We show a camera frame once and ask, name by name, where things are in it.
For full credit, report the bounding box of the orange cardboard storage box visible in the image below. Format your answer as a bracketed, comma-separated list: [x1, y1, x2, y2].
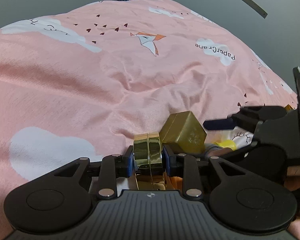
[284, 104, 294, 111]

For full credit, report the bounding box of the pink carton box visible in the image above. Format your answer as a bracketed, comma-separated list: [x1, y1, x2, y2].
[206, 147, 233, 158]

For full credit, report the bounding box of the grey wall strip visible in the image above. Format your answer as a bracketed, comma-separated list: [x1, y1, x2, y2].
[242, 0, 268, 19]

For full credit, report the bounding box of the round gold tin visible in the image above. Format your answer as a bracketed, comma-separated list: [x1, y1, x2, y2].
[133, 132, 166, 191]

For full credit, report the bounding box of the yellow cap bottle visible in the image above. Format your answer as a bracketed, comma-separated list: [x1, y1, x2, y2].
[205, 140, 237, 154]

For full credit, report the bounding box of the pink cloud-print bed quilt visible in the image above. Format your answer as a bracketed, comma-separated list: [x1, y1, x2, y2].
[0, 0, 297, 239]

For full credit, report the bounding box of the gold square gift box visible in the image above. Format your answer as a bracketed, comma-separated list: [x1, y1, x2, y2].
[159, 111, 207, 155]

